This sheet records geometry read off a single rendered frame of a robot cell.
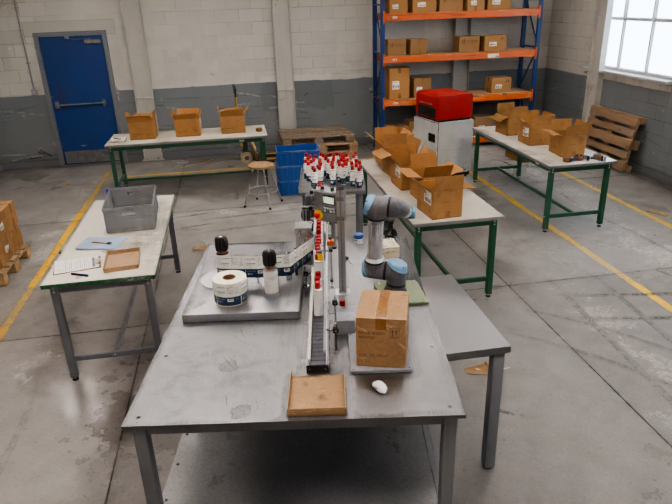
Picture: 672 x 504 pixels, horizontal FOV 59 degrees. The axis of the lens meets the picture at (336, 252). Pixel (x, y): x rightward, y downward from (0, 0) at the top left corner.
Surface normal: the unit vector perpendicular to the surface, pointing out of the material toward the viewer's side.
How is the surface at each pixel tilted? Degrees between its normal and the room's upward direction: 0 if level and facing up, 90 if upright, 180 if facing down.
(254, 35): 90
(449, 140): 90
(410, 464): 1
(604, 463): 0
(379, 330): 90
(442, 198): 91
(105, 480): 0
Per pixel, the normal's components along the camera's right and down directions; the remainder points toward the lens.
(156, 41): 0.18, 0.38
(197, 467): 0.00, -0.93
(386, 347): -0.15, 0.39
